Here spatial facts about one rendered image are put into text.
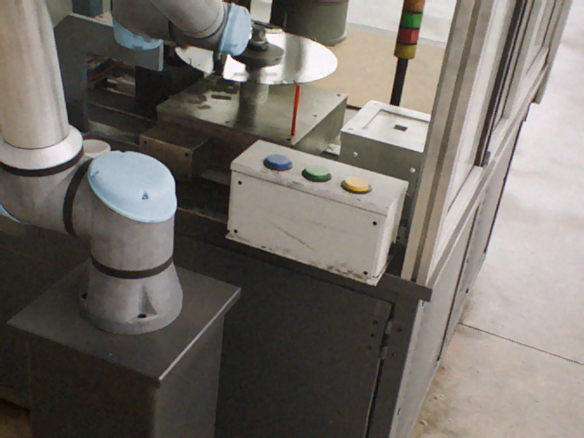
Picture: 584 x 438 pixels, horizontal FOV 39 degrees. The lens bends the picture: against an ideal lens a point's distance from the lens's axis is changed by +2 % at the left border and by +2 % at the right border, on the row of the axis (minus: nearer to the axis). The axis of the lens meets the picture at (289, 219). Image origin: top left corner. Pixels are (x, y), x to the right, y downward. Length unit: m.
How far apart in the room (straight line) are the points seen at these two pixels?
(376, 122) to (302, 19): 0.85
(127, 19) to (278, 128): 0.43
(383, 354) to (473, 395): 0.90
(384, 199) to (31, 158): 0.53
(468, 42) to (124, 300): 0.61
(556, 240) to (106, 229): 2.32
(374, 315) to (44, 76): 0.71
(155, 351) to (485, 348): 1.53
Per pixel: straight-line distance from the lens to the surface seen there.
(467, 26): 1.21
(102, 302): 1.20
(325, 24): 2.39
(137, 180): 1.13
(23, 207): 1.20
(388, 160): 1.51
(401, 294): 1.43
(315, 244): 1.36
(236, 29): 1.26
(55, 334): 1.22
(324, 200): 1.32
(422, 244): 1.36
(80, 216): 1.15
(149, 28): 1.32
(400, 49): 1.72
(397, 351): 1.50
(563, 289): 2.94
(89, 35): 1.68
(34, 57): 1.09
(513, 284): 2.89
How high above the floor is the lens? 1.50
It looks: 30 degrees down
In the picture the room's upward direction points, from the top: 7 degrees clockwise
